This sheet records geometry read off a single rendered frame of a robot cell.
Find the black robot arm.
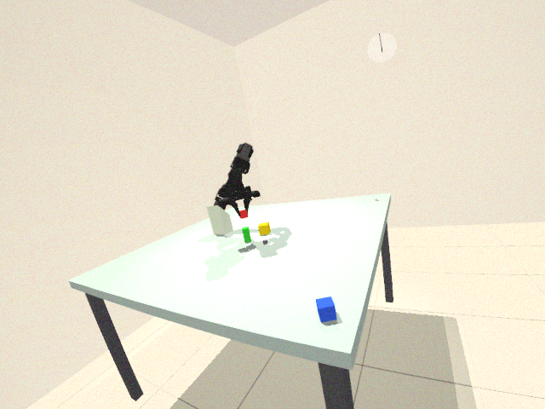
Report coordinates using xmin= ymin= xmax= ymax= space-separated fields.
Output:
xmin=213 ymin=143 xmax=254 ymax=210

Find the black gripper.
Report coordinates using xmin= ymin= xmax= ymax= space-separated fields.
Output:
xmin=218 ymin=182 xmax=261 ymax=217

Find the yellow block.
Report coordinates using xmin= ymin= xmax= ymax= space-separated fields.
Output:
xmin=258 ymin=222 xmax=271 ymax=235

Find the blue block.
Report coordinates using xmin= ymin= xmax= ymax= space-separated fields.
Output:
xmin=316 ymin=297 xmax=337 ymax=323

